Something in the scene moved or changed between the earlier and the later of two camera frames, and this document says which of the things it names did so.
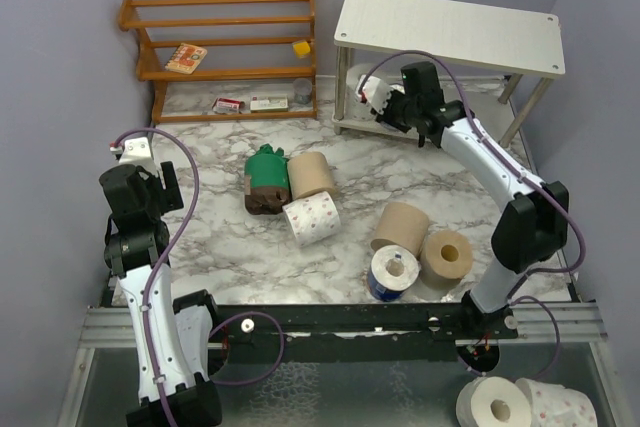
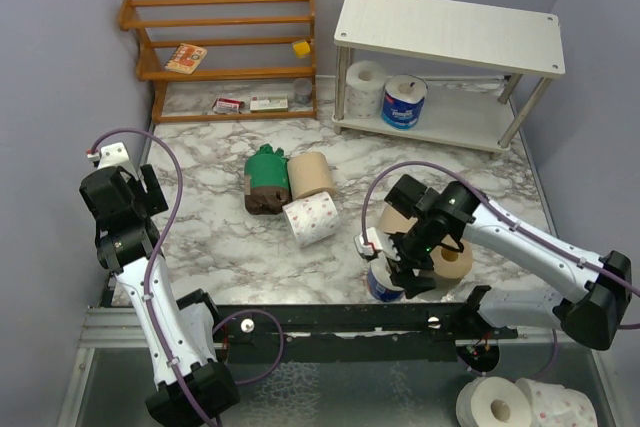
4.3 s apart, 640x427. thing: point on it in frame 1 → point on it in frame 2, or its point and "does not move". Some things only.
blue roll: (392, 270) does not move
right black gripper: (385, 117) → (407, 279)
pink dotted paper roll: (313, 216) does not move
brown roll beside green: (309, 173) does not move
